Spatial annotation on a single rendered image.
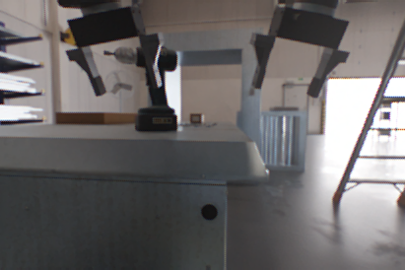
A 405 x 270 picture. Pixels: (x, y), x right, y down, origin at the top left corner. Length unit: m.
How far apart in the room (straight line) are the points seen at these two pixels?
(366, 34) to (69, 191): 11.52
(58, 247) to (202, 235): 0.29
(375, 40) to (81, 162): 11.60
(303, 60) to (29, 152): 10.50
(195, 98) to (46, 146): 9.92
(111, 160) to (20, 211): 0.25
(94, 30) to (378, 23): 11.73
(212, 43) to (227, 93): 7.80
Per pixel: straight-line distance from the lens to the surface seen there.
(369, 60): 11.46
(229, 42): 2.38
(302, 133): 3.06
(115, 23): 0.47
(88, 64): 0.53
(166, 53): 0.65
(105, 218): 0.48
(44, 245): 0.59
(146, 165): 0.37
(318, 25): 0.49
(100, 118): 1.17
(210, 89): 10.22
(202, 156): 0.35
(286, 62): 10.52
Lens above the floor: 0.69
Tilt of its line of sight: 5 degrees down
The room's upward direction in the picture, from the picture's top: straight up
